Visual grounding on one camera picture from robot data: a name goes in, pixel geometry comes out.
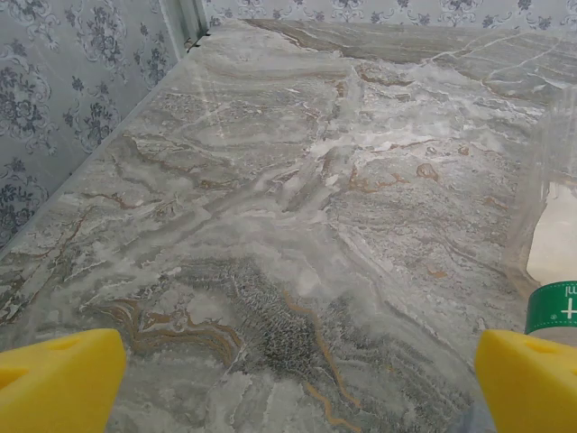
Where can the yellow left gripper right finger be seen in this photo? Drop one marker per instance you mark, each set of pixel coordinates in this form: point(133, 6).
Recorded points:
point(532, 392)

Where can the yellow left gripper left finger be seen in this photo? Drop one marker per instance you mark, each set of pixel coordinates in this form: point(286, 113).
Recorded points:
point(54, 388)

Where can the clear bottle white crane label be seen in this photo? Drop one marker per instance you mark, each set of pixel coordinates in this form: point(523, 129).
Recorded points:
point(554, 306)

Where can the aluminium frame post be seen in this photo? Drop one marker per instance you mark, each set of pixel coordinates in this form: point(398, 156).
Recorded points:
point(187, 22)

